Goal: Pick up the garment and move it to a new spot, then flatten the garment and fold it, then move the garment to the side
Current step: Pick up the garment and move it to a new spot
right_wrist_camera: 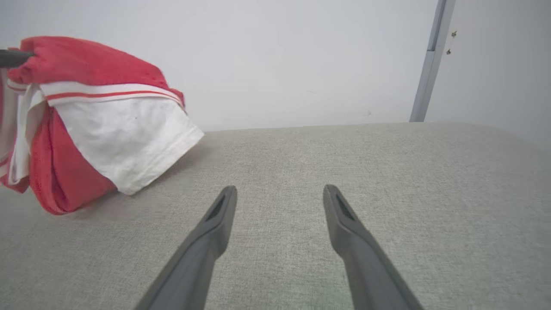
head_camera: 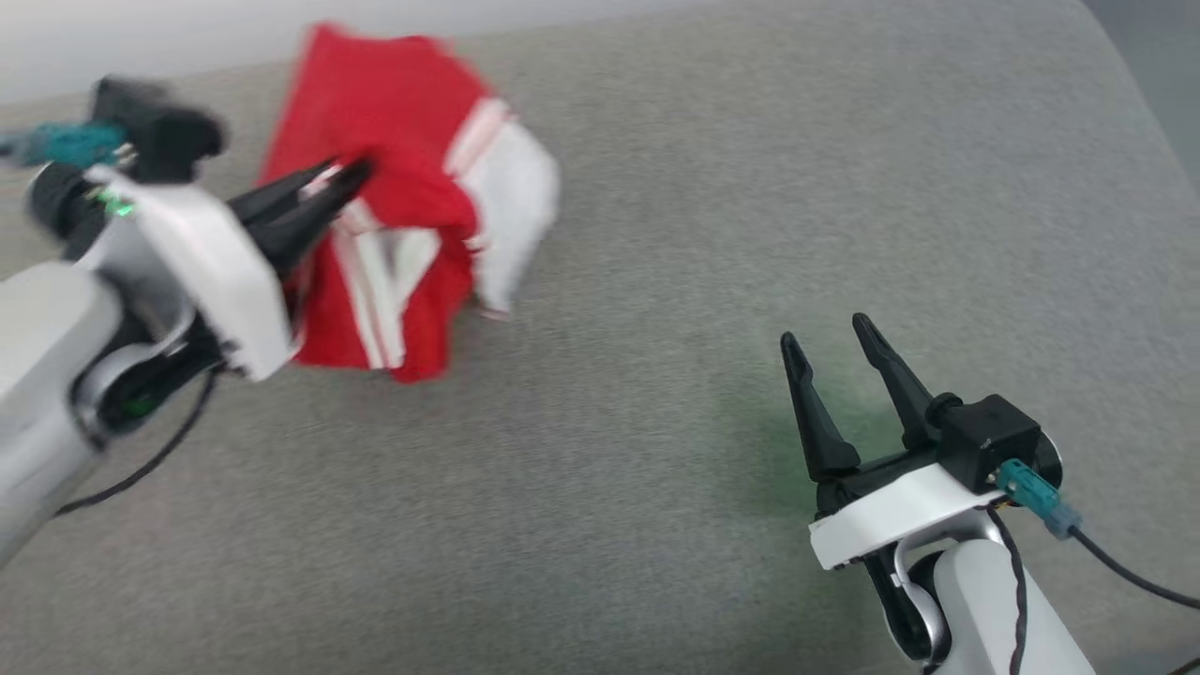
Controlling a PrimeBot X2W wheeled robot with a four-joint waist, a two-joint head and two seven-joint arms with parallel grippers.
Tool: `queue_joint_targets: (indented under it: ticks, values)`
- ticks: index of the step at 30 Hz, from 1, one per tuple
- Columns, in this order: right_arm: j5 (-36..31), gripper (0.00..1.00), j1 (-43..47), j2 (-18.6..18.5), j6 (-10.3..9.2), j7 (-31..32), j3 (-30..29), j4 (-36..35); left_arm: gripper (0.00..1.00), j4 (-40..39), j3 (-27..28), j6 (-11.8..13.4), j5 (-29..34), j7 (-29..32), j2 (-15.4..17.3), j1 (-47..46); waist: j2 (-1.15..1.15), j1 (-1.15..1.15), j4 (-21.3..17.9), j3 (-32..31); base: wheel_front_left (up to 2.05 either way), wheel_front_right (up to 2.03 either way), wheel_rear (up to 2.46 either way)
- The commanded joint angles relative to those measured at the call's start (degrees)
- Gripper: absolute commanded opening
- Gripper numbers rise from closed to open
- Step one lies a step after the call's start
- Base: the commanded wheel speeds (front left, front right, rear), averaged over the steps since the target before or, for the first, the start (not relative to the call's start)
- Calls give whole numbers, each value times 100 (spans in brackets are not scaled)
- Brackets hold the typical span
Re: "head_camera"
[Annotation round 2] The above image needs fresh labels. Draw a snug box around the teal left camera connector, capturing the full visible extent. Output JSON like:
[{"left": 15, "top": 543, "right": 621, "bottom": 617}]
[{"left": 0, "top": 122, "right": 128, "bottom": 168}]

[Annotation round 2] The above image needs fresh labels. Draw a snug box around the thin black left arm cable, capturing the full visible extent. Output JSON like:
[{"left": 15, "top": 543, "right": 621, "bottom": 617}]
[{"left": 56, "top": 366, "right": 221, "bottom": 517}]

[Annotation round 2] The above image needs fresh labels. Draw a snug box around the black right camera cable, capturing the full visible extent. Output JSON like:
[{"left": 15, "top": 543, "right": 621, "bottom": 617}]
[{"left": 1069, "top": 525, "right": 1200, "bottom": 610}]

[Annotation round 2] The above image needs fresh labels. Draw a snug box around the red and white garment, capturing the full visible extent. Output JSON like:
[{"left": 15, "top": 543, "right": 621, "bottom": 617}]
[{"left": 258, "top": 23, "right": 563, "bottom": 383}]

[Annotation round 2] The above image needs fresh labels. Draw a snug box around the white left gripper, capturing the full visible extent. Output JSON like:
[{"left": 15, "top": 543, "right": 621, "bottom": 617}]
[{"left": 70, "top": 159, "right": 376, "bottom": 381}]

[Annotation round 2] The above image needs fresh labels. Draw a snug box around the twisted black right arm cable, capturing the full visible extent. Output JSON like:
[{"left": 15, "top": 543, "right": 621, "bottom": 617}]
[{"left": 984, "top": 506, "right": 1029, "bottom": 675}]

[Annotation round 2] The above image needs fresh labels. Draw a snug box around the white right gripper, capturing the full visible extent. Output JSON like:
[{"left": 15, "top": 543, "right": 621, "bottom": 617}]
[{"left": 781, "top": 314, "right": 1009, "bottom": 571}]

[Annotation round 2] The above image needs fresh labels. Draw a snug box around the teal camera connector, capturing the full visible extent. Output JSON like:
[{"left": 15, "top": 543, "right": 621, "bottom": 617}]
[
  {"left": 0, "top": 122, "right": 128, "bottom": 168},
  {"left": 996, "top": 459, "right": 1081, "bottom": 538}
]

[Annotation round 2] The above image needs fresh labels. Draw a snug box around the teal right camera connector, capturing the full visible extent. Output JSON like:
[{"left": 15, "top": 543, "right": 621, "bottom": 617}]
[{"left": 996, "top": 459, "right": 1081, "bottom": 538}]

